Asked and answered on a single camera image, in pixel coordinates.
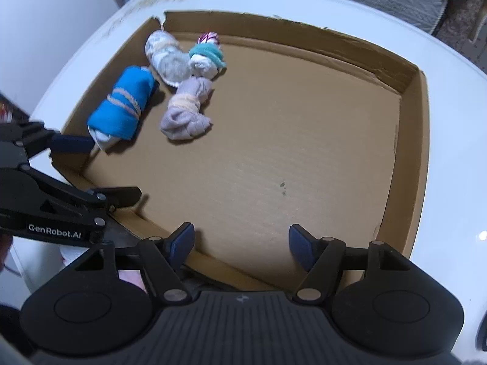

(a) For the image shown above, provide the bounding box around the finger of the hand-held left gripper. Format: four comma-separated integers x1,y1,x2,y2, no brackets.
0,169,142,221
0,121,96,170

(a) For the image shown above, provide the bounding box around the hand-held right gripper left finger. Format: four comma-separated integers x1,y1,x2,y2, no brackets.
74,222,195,305

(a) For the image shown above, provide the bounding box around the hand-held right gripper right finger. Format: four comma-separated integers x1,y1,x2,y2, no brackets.
288,224,409,305

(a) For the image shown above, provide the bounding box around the blue sock roll beige band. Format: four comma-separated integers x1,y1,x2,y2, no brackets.
87,66,159,152

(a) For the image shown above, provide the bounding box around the lavender sock roll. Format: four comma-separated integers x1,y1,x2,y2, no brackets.
160,77,214,141

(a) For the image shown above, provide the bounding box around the brown cardboard box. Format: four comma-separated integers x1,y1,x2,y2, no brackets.
49,11,430,293

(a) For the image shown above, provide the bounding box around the white grey patterned sock roll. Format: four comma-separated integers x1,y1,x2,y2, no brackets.
145,30,191,88

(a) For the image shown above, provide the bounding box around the white sock roll teal band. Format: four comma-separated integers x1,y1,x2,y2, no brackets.
188,32,227,78

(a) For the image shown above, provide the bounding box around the white pink cloth bundle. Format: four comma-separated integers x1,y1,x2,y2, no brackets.
59,244,147,293

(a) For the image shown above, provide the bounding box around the dark patterned object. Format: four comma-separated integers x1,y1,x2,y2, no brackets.
0,92,32,123

